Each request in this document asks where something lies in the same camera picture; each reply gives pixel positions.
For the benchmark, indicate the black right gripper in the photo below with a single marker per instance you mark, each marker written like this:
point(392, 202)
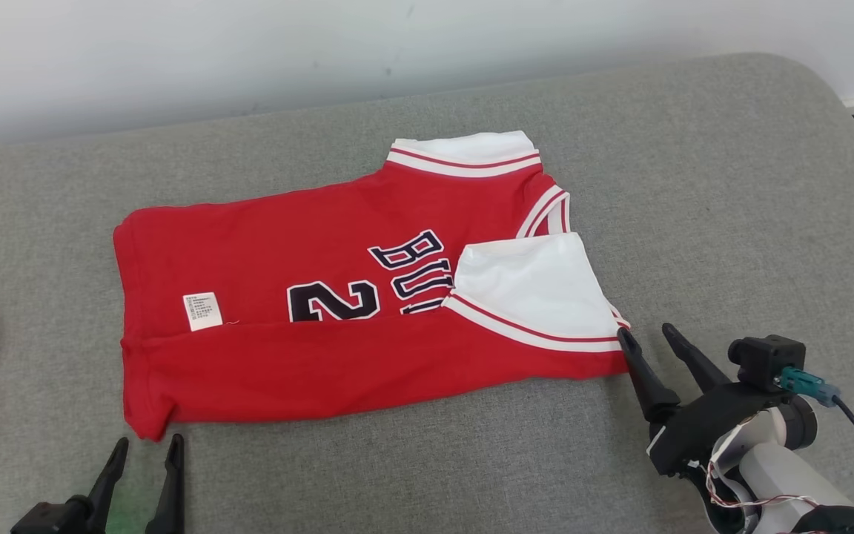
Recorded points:
point(694, 430)

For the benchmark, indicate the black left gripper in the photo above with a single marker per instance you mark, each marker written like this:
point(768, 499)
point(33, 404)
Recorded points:
point(53, 519)

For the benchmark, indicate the red Bulls basketball jersey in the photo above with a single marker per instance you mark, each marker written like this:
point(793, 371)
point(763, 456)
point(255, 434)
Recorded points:
point(264, 245)

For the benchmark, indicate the grey fabric sofa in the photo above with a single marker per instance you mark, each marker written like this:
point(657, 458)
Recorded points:
point(694, 185)

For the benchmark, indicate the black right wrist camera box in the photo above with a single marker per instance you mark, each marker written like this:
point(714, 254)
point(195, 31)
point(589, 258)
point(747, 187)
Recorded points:
point(764, 360)

